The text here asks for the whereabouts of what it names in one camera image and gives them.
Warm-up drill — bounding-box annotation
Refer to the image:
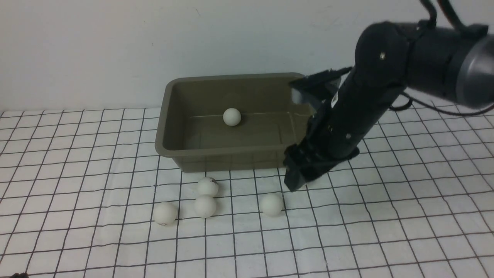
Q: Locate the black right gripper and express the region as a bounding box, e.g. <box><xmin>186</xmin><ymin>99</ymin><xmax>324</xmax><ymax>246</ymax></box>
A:
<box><xmin>283</xmin><ymin>141</ymin><xmax>360</xmax><ymax>192</ymax></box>

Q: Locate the white ping-pong ball back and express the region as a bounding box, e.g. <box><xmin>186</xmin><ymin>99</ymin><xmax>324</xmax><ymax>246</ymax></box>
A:
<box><xmin>196</xmin><ymin>176</ymin><xmax>219</xmax><ymax>197</ymax></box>

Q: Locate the white ping-pong ball with logo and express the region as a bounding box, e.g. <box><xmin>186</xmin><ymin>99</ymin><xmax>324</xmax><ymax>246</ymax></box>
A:
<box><xmin>153</xmin><ymin>202</ymin><xmax>178</xmax><ymax>226</ymax></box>

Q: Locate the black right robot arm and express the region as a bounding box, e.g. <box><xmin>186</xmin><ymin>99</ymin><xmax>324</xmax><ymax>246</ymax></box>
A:
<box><xmin>283</xmin><ymin>21</ymin><xmax>493</xmax><ymax>192</ymax></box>

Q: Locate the olive plastic bin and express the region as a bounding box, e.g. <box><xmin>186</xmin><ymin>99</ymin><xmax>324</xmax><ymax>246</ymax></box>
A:
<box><xmin>155</xmin><ymin>72</ymin><xmax>314</xmax><ymax>173</ymax></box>

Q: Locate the white black-grid tablecloth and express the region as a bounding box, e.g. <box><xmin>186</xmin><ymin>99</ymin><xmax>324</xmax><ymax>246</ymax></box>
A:
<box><xmin>0</xmin><ymin>105</ymin><xmax>494</xmax><ymax>278</ymax></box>

